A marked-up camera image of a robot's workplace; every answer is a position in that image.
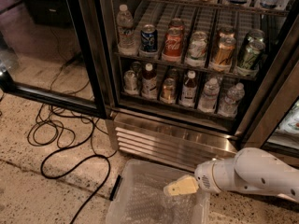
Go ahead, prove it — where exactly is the open glass fridge door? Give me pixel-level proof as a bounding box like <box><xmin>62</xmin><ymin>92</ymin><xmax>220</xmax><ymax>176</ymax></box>
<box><xmin>0</xmin><ymin>0</ymin><xmax>108</xmax><ymax>119</ymax></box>

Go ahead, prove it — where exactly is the clear water bottle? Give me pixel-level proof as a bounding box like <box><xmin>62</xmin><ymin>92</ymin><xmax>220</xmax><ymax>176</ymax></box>
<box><xmin>218</xmin><ymin>83</ymin><xmax>245</xmax><ymax>118</ymax></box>
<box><xmin>198</xmin><ymin>78</ymin><xmax>220</xmax><ymax>113</ymax></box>

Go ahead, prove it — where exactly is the dark can behind gold can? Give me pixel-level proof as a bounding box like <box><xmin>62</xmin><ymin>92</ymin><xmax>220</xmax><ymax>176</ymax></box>
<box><xmin>166</xmin><ymin>68</ymin><xmax>179</xmax><ymax>81</ymax></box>

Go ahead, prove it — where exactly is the clear plastic storage bin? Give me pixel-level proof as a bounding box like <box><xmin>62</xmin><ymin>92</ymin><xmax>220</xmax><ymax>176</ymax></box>
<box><xmin>106</xmin><ymin>160</ymin><xmax>210</xmax><ymax>224</ymax></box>

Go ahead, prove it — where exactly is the white green soda can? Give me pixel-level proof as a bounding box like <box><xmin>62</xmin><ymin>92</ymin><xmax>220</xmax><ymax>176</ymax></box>
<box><xmin>185</xmin><ymin>31</ymin><xmax>207</xmax><ymax>67</ymax></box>

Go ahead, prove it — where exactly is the stainless steel display fridge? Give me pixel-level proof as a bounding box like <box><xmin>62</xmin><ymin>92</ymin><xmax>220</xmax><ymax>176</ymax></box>
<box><xmin>74</xmin><ymin>0</ymin><xmax>299</xmax><ymax>179</ymax></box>

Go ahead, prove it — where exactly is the black floor cable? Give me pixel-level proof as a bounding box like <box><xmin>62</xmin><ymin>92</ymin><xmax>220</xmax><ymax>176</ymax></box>
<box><xmin>26</xmin><ymin>54</ymin><xmax>118</xmax><ymax>224</ymax></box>

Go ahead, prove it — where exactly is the clear water bottle middle shelf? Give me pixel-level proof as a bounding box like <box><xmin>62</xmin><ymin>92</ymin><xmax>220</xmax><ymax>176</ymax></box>
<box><xmin>117</xmin><ymin>4</ymin><xmax>137</xmax><ymax>55</ymax></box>

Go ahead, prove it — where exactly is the green soda can front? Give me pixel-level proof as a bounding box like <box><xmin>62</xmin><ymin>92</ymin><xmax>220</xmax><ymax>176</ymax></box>
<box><xmin>236</xmin><ymin>40</ymin><xmax>265</xmax><ymax>77</ymax></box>

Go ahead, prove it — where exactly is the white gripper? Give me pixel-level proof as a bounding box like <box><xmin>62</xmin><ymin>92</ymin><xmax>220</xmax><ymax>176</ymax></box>
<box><xmin>164</xmin><ymin>159</ymin><xmax>237</xmax><ymax>196</ymax></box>

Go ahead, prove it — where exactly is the clear water bottle bottom right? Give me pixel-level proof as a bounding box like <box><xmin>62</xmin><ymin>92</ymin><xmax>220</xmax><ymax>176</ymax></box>
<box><xmin>218</xmin><ymin>83</ymin><xmax>245</xmax><ymax>118</ymax></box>

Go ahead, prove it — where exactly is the silver can rear bottom shelf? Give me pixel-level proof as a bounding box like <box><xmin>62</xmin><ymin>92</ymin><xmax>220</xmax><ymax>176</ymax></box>
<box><xmin>130</xmin><ymin>62</ymin><xmax>142</xmax><ymax>76</ymax></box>

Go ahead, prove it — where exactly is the orange gold soda can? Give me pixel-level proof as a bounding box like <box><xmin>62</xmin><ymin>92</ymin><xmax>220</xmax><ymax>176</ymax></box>
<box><xmin>208</xmin><ymin>37</ymin><xmax>236</xmax><ymax>72</ymax></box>

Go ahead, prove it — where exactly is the dark drink bottle white cap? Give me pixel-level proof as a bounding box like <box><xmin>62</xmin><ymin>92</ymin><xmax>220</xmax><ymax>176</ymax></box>
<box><xmin>179</xmin><ymin>70</ymin><xmax>197</xmax><ymax>107</ymax></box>

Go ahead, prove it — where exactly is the gold can bottom shelf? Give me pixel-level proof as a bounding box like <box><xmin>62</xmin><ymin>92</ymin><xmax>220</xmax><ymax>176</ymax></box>
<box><xmin>160</xmin><ymin>77</ymin><xmax>176</xmax><ymax>104</ymax></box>

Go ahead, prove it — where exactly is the dark can behind orange can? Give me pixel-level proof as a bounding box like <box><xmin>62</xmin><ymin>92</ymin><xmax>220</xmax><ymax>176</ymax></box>
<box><xmin>218</xmin><ymin>26</ymin><xmax>235</xmax><ymax>38</ymax></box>

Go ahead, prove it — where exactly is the brown tea bottle left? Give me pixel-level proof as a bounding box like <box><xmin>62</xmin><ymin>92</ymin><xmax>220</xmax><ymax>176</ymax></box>
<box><xmin>142</xmin><ymin>63</ymin><xmax>157</xmax><ymax>99</ymax></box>

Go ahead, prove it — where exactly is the green soda can rear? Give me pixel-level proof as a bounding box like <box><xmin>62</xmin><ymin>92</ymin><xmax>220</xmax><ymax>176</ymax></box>
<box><xmin>244</xmin><ymin>29</ymin><xmax>264</xmax><ymax>45</ymax></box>

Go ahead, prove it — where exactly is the red can behind coca-cola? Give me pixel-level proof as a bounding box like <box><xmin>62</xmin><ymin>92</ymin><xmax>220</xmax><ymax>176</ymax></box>
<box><xmin>168</xmin><ymin>18</ymin><xmax>185</xmax><ymax>32</ymax></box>

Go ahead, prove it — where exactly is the bubble wrap sheet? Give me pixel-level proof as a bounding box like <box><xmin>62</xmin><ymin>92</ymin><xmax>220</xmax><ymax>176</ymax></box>
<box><xmin>121</xmin><ymin>175</ymin><xmax>196</xmax><ymax>224</ymax></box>

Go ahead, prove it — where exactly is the clear water bottle bottom middle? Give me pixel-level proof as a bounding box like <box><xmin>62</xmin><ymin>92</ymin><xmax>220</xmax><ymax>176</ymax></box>
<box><xmin>198</xmin><ymin>78</ymin><xmax>220</xmax><ymax>113</ymax></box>

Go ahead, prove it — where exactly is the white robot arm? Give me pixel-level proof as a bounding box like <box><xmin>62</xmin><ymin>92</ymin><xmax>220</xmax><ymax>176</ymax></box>
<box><xmin>164</xmin><ymin>147</ymin><xmax>299</xmax><ymax>203</ymax></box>

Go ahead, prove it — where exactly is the blue pepsi can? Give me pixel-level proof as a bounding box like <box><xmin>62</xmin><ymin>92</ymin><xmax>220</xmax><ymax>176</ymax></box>
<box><xmin>139</xmin><ymin>24</ymin><xmax>158</xmax><ymax>57</ymax></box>

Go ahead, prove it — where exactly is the silver can shelf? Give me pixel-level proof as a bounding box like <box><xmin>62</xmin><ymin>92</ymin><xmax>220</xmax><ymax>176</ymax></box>
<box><xmin>124</xmin><ymin>70</ymin><xmax>138</xmax><ymax>95</ymax></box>
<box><xmin>130</xmin><ymin>62</ymin><xmax>142</xmax><ymax>76</ymax></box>

